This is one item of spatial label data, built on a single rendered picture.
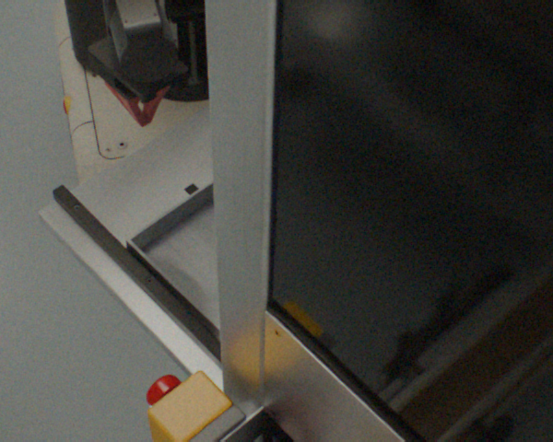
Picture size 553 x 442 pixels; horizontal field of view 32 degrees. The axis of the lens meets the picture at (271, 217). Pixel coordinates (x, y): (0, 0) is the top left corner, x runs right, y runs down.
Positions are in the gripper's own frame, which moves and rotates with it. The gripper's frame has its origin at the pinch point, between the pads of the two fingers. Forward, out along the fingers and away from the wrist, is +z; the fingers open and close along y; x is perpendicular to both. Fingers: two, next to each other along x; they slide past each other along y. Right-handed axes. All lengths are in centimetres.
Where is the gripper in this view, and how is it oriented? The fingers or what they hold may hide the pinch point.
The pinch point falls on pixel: (144, 118)
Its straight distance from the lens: 112.2
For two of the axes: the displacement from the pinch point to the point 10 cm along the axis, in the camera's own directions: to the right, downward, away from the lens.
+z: -0.2, 6.4, 7.7
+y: 6.7, 5.8, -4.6
